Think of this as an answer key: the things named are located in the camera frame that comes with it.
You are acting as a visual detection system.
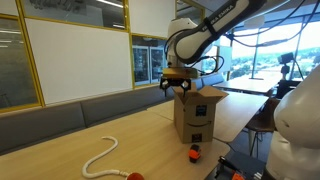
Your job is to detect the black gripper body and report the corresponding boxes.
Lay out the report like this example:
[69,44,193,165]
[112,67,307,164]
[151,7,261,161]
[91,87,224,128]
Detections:
[163,77,191,85]

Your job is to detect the cardboard shipping box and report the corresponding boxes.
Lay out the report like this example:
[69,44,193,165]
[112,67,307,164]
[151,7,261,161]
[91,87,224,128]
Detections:
[173,84,229,144]

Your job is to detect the orange and black tape measure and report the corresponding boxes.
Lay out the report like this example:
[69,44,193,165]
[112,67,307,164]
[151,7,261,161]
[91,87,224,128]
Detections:
[188,144,202,164]

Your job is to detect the blue-grey bench seat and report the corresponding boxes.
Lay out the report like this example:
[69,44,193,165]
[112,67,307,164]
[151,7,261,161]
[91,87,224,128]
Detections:
[193,73,225,89]

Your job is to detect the grey bench back cushion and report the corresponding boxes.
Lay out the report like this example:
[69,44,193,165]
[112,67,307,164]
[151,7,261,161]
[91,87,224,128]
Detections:
[80,85,175,128]
[0,101,87,156]

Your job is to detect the brown chair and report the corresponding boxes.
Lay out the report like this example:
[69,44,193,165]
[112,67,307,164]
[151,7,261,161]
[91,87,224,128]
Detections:
[244,97,281,158]

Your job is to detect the tan wrist camera mount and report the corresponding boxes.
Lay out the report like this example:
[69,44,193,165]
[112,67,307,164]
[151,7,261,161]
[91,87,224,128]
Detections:
[162,67,199,80]

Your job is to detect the small white wall panel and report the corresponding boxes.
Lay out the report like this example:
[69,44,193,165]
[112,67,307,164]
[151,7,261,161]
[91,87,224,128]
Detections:
[129,0,177,39]

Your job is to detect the yellow window frame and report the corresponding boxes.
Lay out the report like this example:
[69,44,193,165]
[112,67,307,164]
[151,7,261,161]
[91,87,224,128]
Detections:
[0,0,178,114]

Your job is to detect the large white wall panel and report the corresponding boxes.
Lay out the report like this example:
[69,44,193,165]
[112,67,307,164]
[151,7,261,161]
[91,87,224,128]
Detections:
[24,18,133,106]

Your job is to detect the white flexible rope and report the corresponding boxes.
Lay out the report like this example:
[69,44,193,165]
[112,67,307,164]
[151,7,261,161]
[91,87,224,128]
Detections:
[81,135,131,179]

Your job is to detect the black camera on tripod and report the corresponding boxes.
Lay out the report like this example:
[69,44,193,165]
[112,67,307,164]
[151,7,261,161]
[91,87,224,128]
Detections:
[277,52,304,83]

